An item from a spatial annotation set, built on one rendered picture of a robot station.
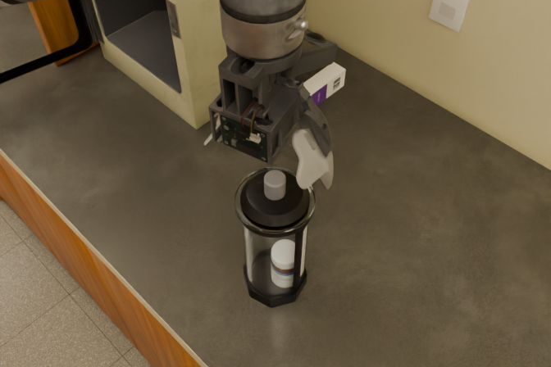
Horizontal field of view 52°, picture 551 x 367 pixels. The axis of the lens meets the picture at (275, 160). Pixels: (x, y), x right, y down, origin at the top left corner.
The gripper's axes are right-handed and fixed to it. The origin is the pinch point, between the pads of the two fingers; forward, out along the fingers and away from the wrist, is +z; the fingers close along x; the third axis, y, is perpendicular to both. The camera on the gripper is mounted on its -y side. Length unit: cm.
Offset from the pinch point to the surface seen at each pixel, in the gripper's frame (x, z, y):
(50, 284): -91, 124, -3
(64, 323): -77, 124, 6
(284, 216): 2.8, 6.7, 2.7
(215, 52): -28.4, 14.5, -27.6
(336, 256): 6.9, 30.3, -8.6
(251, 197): -2.3, 6.3, 2.3
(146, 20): -54, 23, -37
